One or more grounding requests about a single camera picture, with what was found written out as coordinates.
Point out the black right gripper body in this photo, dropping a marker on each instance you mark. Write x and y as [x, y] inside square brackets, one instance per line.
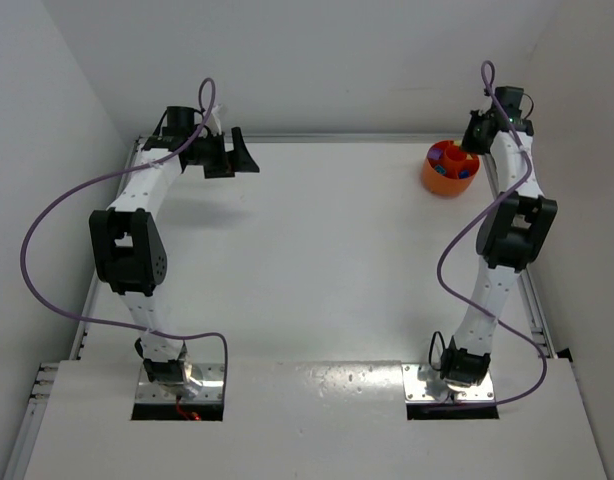
[473, 138]

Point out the purple lego brick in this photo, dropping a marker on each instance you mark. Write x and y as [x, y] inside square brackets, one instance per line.
[435, 153]

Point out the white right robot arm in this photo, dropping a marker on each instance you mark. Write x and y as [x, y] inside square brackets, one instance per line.
[512, 233]

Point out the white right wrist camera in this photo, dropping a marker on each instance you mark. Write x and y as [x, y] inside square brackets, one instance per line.
[484, 108]

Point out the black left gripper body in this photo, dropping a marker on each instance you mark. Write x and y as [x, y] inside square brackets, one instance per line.
[219, 156]

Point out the metal base plate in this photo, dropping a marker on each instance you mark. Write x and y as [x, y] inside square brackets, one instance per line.
[423, 386]
[203, 384]

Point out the orange divided round container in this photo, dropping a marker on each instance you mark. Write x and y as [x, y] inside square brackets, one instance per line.
[461, 168]

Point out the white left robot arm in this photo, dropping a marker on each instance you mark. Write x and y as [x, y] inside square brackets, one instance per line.
[128, 250]

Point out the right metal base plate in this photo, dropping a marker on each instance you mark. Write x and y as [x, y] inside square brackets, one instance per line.
[423, 386]

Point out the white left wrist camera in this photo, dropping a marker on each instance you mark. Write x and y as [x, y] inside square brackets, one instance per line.
[213, 120]

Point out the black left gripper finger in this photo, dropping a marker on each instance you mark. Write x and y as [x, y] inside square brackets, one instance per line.
[226, 169]
[239, 153]

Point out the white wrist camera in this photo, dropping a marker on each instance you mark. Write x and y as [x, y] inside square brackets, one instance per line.
[213, 120]
[484, 108]

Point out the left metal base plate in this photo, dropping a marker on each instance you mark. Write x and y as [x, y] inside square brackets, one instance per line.
[203, 384]

